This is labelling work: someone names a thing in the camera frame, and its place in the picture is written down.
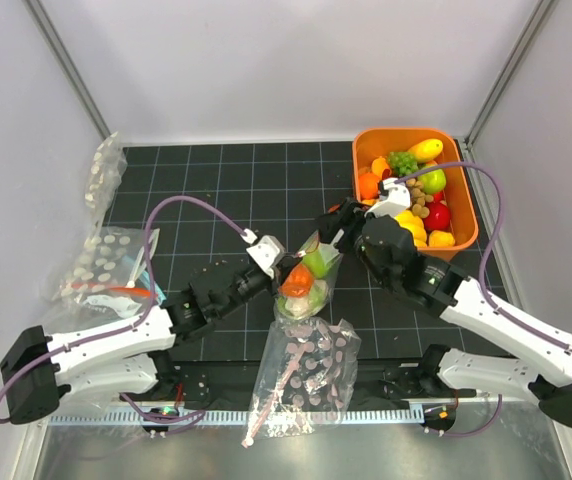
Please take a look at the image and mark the green bell pepper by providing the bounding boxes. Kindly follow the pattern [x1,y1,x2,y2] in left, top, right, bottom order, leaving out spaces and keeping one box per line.
[302,243,340,279]

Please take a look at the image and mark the orange pumpkin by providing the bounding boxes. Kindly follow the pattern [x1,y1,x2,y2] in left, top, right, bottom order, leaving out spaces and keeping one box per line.
[280,263,315,298]

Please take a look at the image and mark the clear bag orange zipper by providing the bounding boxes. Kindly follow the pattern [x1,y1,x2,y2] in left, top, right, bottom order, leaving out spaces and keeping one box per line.
[275,232,343,322]

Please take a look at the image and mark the white cauliflower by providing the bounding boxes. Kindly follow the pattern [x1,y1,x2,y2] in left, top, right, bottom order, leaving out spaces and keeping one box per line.
[277,280,330,320]

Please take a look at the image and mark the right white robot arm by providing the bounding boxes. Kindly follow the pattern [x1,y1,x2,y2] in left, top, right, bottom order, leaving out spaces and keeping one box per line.
[316,198,572,428]

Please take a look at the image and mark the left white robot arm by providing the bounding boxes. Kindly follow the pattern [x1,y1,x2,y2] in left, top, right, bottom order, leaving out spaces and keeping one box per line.
[0,260,282,425]

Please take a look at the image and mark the clear bag white dots flat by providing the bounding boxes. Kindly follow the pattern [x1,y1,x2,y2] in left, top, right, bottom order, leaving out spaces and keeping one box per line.
[50,227,164,318]

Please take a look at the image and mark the clear bag pink dots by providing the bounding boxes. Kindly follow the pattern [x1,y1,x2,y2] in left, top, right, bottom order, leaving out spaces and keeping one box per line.
[242,317,361,448]

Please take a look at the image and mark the clear bag white dots upright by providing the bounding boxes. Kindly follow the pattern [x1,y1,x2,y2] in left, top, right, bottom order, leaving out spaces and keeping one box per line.
[84,132,127,228]

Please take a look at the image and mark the brown longan cluster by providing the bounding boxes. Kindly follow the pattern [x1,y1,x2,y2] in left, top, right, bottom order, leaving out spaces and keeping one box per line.
[406,179,433,219]

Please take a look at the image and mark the yellow lemon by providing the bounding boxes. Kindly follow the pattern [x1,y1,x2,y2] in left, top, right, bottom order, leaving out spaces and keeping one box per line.
[428,230,456,249]

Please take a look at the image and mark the orange tangerine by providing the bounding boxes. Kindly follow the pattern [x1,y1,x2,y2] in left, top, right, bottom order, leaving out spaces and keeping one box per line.
[358,172,380,200]

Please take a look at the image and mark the red pomegranate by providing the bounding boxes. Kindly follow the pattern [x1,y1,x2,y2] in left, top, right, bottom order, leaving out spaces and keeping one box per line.
[424,202,451,231]

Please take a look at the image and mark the black grid mat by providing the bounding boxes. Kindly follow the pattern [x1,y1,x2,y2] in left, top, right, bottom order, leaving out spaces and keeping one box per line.
[100,141,537,362]

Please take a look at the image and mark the small orange persimmon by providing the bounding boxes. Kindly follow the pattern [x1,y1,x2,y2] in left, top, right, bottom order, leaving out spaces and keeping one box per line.
[370,156,392,178]

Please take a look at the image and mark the green grapes bunch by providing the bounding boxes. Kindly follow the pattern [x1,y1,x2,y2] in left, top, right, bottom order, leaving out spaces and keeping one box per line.
[386,152,419,178]

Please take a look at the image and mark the orange plastic basket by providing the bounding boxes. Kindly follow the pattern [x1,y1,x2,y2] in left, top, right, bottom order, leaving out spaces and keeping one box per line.
[352,127,479,261]

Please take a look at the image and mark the yellow mango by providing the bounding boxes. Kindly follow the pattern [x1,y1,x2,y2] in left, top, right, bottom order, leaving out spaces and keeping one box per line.
[407,138,443,164]

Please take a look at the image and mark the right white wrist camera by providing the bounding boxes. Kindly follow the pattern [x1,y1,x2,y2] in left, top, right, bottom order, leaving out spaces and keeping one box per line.
[366,177,411,218]

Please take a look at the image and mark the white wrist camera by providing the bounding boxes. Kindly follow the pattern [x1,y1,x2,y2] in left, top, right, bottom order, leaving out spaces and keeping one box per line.
[246,235,285,279]
[366,177,411,218]

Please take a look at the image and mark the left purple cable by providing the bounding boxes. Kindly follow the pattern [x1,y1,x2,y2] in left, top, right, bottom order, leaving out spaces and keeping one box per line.
[0,195,258,434]

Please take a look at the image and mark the purple cable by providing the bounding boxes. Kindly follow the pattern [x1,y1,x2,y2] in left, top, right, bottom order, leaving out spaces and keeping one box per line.
[0,195,258,434]
[395,160,572,438]

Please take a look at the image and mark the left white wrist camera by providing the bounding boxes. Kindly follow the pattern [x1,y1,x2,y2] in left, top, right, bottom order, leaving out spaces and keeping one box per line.
[246,235,285,279]

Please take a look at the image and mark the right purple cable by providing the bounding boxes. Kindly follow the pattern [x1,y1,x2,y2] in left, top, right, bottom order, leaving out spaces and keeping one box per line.
[395,160,572,438]

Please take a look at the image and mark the aluminium cable rail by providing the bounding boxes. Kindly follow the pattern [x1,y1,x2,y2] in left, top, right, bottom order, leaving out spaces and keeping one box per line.
[47,404,425,427]

